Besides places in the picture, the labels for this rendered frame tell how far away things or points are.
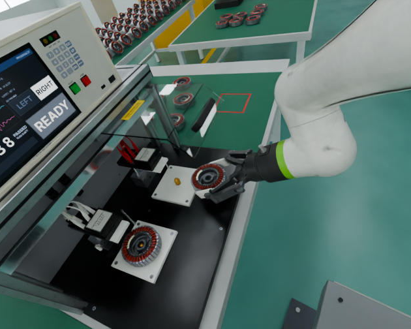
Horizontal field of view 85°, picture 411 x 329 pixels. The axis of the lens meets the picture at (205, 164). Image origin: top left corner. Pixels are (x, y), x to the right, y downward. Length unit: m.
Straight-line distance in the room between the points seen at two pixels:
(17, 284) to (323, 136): 0.65
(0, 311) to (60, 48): 0.77
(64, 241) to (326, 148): 0.77
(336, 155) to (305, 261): 1.06
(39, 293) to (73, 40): 0.57
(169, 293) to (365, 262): 1.14
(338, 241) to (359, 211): 0.25
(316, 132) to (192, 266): 0.46
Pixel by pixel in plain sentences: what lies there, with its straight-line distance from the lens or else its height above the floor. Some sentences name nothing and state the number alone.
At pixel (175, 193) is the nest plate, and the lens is 0.78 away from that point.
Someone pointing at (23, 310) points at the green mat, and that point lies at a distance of 0.94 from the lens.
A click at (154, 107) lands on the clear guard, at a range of 0.66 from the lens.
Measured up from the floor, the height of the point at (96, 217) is 0.92.
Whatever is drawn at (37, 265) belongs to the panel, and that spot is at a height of 0.85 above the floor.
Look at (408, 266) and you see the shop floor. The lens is 1.62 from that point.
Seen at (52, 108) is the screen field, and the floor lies 1.18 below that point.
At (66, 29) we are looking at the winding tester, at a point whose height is 1.29.
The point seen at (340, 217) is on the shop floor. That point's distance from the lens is 1.63.
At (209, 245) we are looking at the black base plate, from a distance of 0.68.
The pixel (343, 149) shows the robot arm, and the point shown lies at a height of 1.05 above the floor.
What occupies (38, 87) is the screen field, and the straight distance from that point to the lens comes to 0.60.
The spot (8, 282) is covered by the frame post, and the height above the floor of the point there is 1.01.
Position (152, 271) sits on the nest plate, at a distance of 0.69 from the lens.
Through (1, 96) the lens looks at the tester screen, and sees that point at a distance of 0.57.
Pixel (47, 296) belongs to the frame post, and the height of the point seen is 0.90.
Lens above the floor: 1.38
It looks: 46 degrees down
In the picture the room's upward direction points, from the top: 18 degrees counter-clockwise
